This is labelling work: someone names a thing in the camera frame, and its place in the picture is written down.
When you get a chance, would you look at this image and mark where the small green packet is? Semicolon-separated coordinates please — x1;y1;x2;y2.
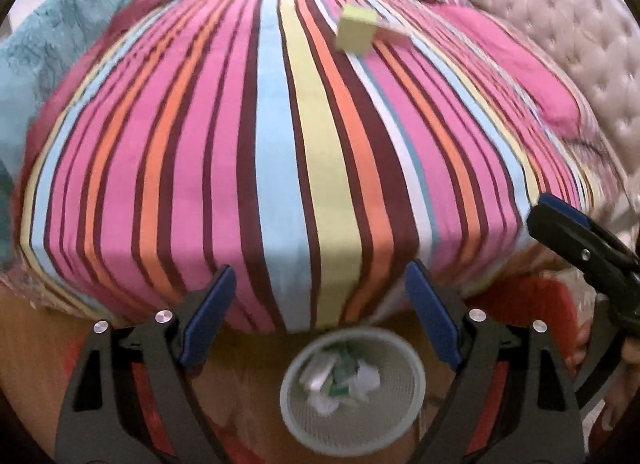
327;348;357;395

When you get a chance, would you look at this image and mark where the red cloth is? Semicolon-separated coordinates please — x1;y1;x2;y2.
467;274;580;370

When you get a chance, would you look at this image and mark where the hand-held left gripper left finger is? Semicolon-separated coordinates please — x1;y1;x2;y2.
54;265;237;464

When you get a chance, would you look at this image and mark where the white mesh waste basket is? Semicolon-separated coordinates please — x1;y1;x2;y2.
279;328;427;451

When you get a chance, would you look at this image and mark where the beige tufted headboard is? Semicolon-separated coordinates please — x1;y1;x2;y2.
425;0;640;205

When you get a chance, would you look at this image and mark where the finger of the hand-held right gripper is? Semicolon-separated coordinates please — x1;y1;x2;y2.
526;193;640;291

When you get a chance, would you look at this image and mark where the white paper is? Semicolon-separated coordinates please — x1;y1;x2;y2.
345;363;382;402

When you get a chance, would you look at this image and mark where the yellow-green box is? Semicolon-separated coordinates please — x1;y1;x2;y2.
336;3;381;54

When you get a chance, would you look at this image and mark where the striped colourful bedsheet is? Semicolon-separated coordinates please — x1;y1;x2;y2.
12;0;616;335

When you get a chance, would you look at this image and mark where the teal patterned blanket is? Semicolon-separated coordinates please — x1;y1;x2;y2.
0;0;146;265

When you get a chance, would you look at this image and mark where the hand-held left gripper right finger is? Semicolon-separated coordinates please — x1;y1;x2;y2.
404;259;587;464

